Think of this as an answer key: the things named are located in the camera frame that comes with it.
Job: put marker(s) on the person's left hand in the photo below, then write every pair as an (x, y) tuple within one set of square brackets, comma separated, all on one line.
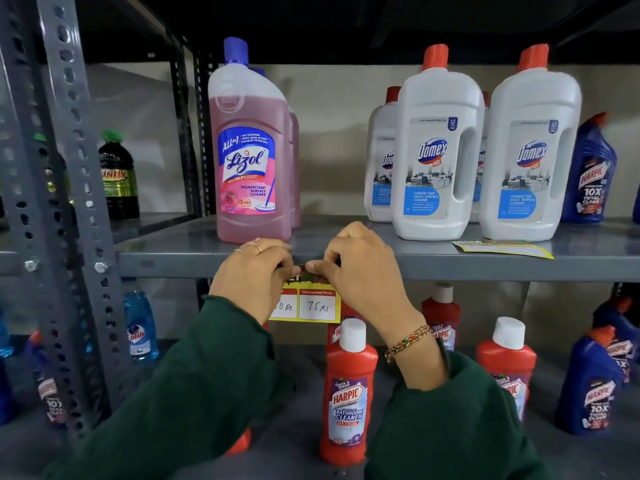
[(250, 279)]

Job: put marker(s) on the person's right hand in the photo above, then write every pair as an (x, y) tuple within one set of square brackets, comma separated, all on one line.
[(367, 282)]

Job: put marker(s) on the person's left thumb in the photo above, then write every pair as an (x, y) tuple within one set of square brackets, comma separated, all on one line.
[(289, 272)]

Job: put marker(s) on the person's right thumb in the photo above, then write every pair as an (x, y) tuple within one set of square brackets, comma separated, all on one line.
[(321, 268)]

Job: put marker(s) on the yellow price tag label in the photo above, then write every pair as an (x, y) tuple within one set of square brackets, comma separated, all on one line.
[(317, 305), (505, 248)]

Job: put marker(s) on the person's right forearm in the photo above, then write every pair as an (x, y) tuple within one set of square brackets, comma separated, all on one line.
[(450, 424)]

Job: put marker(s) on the person's left forearm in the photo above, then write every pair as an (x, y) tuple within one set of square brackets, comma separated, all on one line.
[(200, 394)]

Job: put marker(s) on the red bathroom cleaner bottle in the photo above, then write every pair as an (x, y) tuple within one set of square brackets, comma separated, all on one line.
[(507, 364), (241, 443), (442, 319), (348, 394), (337, 329)]

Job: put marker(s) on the pink floor cleaner bottle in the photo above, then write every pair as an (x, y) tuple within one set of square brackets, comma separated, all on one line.
[(250, 159), (295, 169)]

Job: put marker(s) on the white cleaner bottle red cap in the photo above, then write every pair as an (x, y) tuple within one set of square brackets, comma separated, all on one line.
[(381, 164), (435, 159), (481, 159), (530, 159)]

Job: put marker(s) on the grey metal shelf board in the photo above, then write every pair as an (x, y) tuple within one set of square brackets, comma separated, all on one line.
[(450, 259)]

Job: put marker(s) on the grey metal side shelf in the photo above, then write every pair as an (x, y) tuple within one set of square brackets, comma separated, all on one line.
[(145, 224)]

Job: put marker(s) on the blue glass cleaner bottle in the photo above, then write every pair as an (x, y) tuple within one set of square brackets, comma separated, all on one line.
[(141, 327)]

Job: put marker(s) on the dark slotted rack upright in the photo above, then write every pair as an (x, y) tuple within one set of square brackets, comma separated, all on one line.
[(204, 134)]

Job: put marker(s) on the grey metal bottom shelf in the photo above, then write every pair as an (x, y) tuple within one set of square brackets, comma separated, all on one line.
[(295, 444)]

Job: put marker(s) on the dark bottle green cap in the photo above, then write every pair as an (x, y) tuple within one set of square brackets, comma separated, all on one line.
[(119, 179)]

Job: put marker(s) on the grey slotted rack upright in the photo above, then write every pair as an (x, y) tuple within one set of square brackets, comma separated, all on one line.
[(65, 209)]

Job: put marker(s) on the dark metal shelf board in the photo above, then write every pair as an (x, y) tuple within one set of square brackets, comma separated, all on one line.
[(375, 24)]

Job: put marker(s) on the blue toilet cleaner bottle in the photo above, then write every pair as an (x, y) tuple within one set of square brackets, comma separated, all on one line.
[(590, 179), (47, 384), (636, 204), (590, 389), (622, 339), (5, 394)]

